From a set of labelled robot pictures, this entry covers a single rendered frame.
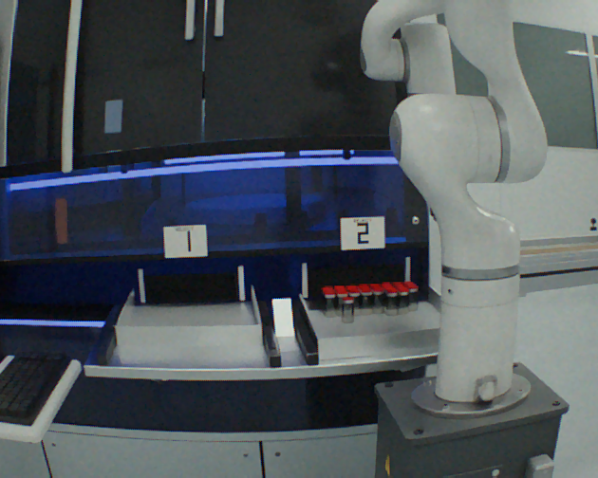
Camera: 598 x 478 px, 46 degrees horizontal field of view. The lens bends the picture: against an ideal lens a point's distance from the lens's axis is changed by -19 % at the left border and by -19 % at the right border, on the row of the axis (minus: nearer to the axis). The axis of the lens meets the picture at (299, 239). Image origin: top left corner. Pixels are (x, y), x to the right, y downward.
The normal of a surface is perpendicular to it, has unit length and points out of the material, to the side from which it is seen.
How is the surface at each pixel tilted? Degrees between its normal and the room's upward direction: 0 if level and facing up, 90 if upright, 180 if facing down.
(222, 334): 90
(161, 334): 90
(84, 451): 90
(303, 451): 90
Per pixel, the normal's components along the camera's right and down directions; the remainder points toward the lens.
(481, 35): -0.24, 0.54
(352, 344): 0.08, 0.14
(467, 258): -0.58, 0.13
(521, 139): -0.07, 0.28
